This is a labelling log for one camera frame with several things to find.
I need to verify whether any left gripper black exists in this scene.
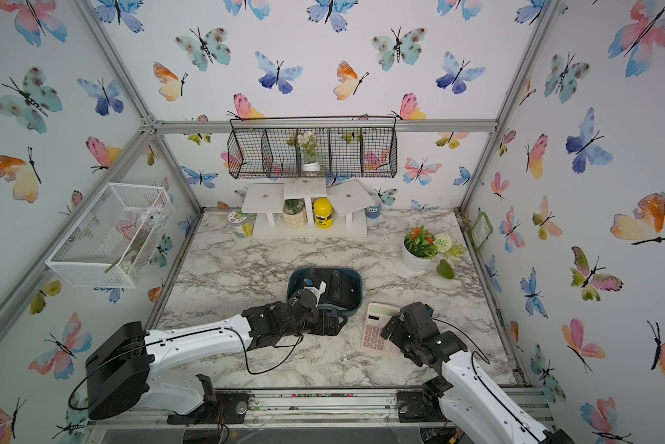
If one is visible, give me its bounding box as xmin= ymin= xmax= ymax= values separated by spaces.
xmin=281 ymin=308 xmax=348 ymax=339

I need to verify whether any pink calculator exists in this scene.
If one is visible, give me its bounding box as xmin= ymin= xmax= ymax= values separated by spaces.
xmin=360 ymin=303 xmax=401 ymax=356

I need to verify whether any teal plastic storage box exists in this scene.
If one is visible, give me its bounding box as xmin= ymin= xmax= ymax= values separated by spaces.
xmin=286 ymin=268 xmax=363 ymax=316

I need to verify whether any black calculator front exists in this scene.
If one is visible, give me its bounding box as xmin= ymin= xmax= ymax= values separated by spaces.
xmin=309 ymin=268 xmax=363 ymax=316

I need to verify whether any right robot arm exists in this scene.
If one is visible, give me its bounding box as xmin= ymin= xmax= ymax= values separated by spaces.
xmin=380 ymin=303 xmax=572 ymax=443

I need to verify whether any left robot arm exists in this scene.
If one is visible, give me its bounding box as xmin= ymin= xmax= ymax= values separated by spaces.
xmin=69 ymin=290 xmax=348 ymax=421

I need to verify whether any potted orange flower plant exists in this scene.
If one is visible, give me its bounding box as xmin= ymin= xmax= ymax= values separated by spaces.
xmin=402 ymin=226 xmax=467 ymax=273

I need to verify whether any sunflower seed can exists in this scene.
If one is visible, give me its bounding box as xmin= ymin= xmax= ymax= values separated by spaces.
xmin=227 ymin=210 xmax=254 ymax=239

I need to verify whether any cream bumpy plant pot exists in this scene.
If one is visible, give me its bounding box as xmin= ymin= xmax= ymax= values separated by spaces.
xmin=282 ymin=199 xmax=308 ymax=229

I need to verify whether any white wooden riser shelf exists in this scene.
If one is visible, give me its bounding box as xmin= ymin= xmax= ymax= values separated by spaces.
xmin=242 ymin=178 xmax=374 ymax=240

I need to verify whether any yellow plastic jar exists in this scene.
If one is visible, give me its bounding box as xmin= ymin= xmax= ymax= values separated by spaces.
xmin=313 ymin=198 xmax=334 ymax=229

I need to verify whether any green framed card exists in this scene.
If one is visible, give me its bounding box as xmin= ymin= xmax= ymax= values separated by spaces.
xmin=469 ymin=212 xmax=493 ymax=251

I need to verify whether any blue can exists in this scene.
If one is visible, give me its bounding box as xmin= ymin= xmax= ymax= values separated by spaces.
xmin=365 ymin=203 xmax=380 ymax=219

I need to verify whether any small white flower pot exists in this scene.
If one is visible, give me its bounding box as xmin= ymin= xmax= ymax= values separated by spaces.
xmin=293 ymin=129 xmax=321 ymax=172

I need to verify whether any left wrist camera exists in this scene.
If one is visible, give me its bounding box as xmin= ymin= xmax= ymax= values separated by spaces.
xmin=303 ymin=276 xmax=327 ymax=301

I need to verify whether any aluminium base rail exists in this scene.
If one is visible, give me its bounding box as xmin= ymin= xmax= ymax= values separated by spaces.
xmin=88 ymin=387 xmax=556 ymax=430

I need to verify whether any white mesh wall basket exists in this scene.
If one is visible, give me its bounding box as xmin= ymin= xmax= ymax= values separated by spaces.
xmin=46 ymin=182 xmax=174 ymax=289

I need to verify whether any black wire wall basket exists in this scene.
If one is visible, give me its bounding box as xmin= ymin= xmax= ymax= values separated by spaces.
xmin=222 ymin=115 xmax=398 ymax=181

